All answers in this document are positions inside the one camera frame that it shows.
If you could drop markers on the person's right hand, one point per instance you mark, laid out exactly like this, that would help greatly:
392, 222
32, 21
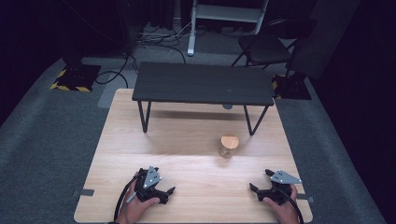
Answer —
285, 213

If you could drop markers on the black low shelf riser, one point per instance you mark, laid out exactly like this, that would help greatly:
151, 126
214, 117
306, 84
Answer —
202, 82

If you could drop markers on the white metal stand frame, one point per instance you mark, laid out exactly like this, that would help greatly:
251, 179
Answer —
229, 13

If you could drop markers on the small wooden cylinder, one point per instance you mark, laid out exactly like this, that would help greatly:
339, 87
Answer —
229, 145

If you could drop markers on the black stand base striped tape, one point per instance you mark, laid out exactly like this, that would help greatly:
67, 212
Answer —
77, 77
292, 87

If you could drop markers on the black folding chair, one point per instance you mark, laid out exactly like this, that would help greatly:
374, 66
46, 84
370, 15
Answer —
267, 48

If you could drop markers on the person's left hand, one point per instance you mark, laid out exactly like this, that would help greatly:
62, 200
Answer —
134, 209

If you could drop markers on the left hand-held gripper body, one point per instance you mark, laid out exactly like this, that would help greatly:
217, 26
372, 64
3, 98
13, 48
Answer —
146, 190

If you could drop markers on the grey round table grommet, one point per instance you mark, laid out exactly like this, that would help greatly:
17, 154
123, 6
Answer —
227, 106

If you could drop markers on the grey tape strip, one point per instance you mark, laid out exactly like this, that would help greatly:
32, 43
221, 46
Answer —
305, 198
84, 192

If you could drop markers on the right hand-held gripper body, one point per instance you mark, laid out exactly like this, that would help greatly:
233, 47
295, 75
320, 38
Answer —
278, 193

